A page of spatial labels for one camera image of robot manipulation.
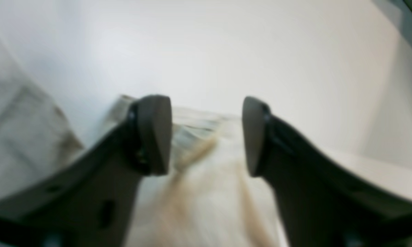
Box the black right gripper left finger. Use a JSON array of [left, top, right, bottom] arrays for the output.
[[0, 94, 172, 247]]

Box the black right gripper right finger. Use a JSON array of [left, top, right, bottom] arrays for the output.
[[242, 96, 412, 247]]

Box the beige t-shirt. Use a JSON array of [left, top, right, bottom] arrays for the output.
[[0, 39, 287, 247]]

